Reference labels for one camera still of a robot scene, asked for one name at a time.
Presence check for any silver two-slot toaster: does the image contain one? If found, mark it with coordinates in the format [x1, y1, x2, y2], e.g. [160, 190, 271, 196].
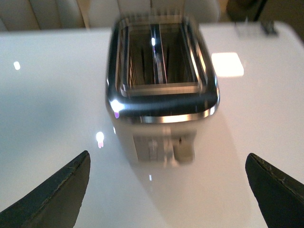
[105, 14, 220, 164]

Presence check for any beige chair on left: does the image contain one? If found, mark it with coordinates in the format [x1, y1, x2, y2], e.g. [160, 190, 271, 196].
[0, 0, 85, 32]

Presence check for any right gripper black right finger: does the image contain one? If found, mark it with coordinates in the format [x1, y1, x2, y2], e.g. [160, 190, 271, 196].
[245, 153, 304, 228]

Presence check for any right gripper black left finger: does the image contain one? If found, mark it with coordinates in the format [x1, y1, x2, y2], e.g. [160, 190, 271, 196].
[0, 151, 91, 228]

